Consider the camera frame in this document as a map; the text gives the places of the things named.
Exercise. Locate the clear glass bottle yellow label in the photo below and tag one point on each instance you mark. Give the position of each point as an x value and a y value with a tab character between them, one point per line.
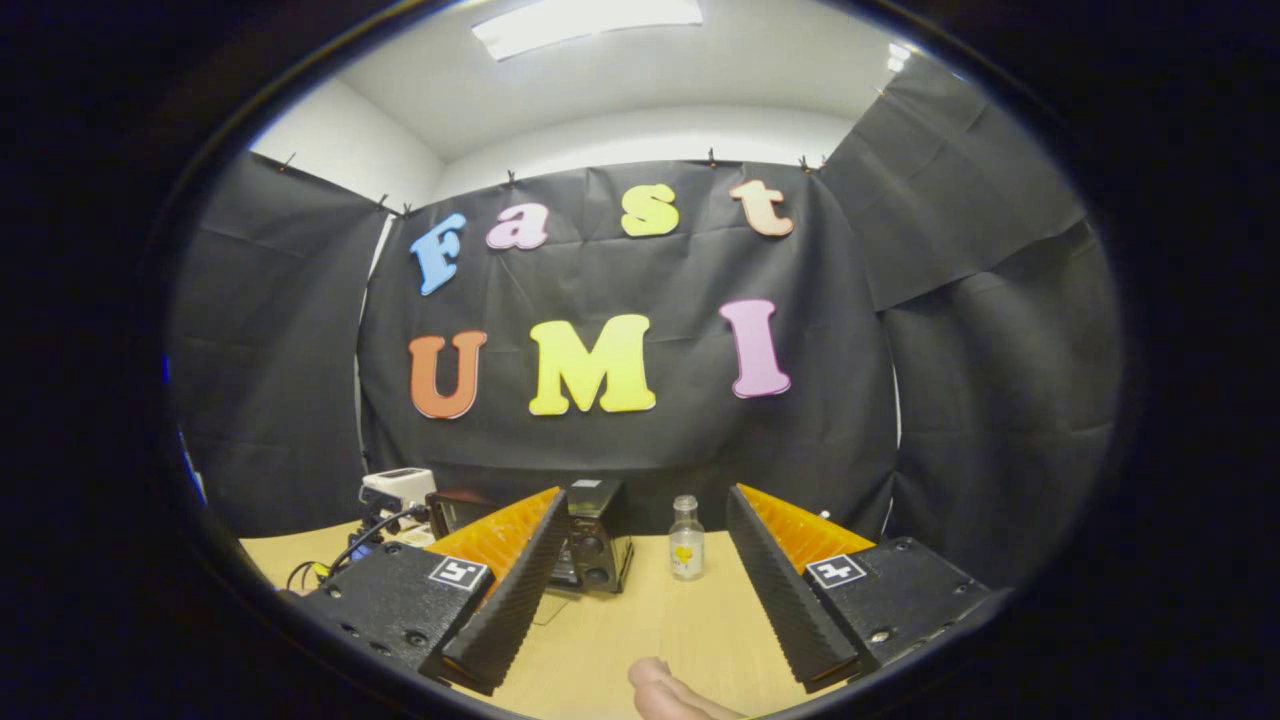
686	555

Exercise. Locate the long ceiling light panel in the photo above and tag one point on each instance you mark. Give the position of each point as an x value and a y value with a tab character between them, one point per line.
585	25

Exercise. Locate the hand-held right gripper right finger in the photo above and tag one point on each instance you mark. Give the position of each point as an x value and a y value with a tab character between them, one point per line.
780	600

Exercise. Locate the black electric oven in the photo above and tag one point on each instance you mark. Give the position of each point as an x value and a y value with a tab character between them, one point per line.
600	540

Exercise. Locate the black backdrop cloth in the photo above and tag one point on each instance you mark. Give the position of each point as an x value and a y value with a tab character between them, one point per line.
680	280

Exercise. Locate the small ceiling light panel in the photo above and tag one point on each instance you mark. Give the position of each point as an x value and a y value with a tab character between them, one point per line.
898	57

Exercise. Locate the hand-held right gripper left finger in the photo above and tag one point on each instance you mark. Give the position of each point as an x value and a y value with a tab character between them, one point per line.
505	600

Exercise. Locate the white toaster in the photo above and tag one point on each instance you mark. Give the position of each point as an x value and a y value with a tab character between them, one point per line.
395	490

